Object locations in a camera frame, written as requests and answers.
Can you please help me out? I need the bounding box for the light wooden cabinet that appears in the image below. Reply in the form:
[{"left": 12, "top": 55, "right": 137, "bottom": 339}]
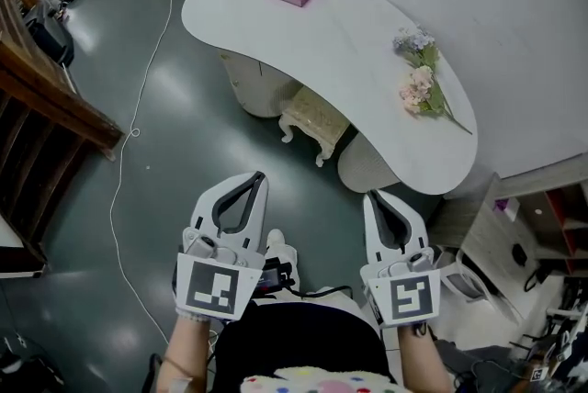
[{"left": 427, "top": 152, "right": 588, "bottom": 324}]

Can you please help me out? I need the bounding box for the person's black top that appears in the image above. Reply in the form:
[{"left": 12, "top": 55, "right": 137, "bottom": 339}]
[{"left": 212, "top": 298, "right": 392, "bottom": 388}]

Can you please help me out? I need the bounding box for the white plastic chair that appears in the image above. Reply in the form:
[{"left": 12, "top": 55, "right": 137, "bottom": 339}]
[{"left": 435, "top": 247, "right": 526, "bottom": 324}]

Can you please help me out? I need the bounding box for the cream ornate stool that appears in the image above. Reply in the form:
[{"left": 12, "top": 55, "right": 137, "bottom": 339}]
[{"left": 277, "top": 85, "right": 353, "bottom": 169}]

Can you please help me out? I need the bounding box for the white curved table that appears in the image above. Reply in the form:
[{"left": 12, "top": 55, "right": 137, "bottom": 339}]
[{"left": 180, "top": 0, "right": 480, "bottom": 197}]

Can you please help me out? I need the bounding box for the fluffy dotted cream cloth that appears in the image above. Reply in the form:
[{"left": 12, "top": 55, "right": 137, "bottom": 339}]
[{"left": 240, "top": 365, "right": 400, "bottom": 393}]

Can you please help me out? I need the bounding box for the pink artificial flower stem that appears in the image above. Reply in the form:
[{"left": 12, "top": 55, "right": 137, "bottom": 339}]
[{"left": 398, "top": 60, "right": 474, "bottom": 137}]

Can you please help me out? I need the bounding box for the person's left forearm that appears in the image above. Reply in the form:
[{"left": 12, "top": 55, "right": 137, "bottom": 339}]
[{"left": 157, "top": 313, "right": 222, "bottom": 393}]

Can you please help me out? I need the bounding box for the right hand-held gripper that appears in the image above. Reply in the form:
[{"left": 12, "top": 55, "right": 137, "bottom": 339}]
[{"left": 359, "top": 188, "right": 442, "bottom": 331}]

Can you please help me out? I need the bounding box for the purple small box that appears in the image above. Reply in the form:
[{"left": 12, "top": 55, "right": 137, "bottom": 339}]
[{"left": 493, "top": 196, "right": 519, "bottom": 217}]

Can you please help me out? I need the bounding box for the black waist device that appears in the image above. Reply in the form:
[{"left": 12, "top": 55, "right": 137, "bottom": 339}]
[{"left": 254, "top": 256, "right": 296, "bottom": 292}]

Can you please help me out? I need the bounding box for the blue artificial flower stem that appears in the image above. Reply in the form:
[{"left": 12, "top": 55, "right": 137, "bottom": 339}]
[{"left": 391, "top": 25, "right": 441, "bottom": 67}]

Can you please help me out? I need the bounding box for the person's right forearm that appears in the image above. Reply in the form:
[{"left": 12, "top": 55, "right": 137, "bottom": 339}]
[{"left": 394, "top": 322, "right": 457, "bottom": 393}]

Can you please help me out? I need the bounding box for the person's white trouser leg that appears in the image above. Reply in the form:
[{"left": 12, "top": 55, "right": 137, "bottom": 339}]
[{"left": 265, "top": 229, "right": 300, "bottom": 292}]

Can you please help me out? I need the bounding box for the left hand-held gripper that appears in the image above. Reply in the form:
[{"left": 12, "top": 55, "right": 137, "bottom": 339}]
[{"left": 172, "top": 171, "right": 271, "bottom": 323}]

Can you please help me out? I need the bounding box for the white floor cable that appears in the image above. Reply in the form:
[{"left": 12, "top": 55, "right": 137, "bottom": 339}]
[{"left": 108, "top": 0, "right": 179, "bottom": 346}]

